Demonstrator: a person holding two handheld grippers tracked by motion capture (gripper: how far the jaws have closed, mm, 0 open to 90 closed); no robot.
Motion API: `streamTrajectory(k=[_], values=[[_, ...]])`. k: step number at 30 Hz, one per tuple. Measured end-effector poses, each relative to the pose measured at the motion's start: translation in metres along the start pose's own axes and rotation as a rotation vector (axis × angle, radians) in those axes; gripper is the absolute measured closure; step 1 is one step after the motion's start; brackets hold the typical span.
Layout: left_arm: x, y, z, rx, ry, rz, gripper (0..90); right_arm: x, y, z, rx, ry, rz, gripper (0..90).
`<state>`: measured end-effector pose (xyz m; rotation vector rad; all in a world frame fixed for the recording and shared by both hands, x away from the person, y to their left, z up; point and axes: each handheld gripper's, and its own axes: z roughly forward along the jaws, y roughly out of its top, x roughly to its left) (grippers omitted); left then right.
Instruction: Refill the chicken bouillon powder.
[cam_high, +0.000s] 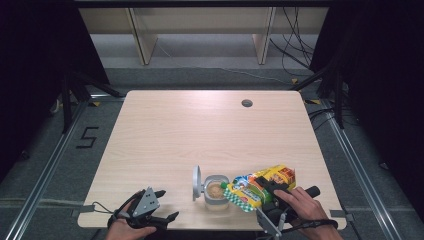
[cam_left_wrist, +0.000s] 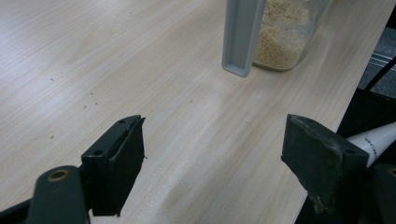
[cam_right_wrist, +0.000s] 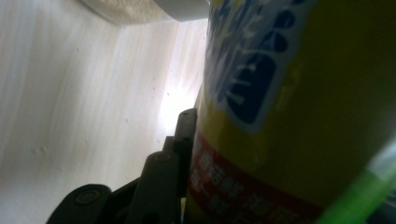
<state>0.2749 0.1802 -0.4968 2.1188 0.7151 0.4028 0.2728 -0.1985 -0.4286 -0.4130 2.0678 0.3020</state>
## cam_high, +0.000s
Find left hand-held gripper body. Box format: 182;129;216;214
113;187;168;231

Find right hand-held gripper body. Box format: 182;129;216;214
255;185;322;240

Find yellow spout pouch green cap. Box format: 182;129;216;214
220;163;297;214

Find clear jar with white lid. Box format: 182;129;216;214
192;164;231;212

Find person's right hand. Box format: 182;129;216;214
273;185;344;240

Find person's left hand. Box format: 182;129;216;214
105;202;158;240

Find brown powder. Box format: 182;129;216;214
207;181;225;200

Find black tape digit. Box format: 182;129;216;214
75;126;100;150

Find black metal stand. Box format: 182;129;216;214
59;70;125;135
289;61;346;130

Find black curtain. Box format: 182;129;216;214
0;0;112;183
309;0;424;216

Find pale wooden shelf unit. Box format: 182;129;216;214
78;7;330;66

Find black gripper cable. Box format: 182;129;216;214
282;218;340;235
107;189;147;231

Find grey table edge bracket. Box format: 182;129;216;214
70;204;97;219

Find aluminium floor rail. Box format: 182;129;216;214
319;99;403;240
3;96;126;240

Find thin floor cable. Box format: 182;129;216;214
155;41;292;85

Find bundle of black cables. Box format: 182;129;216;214
268;6;317;78

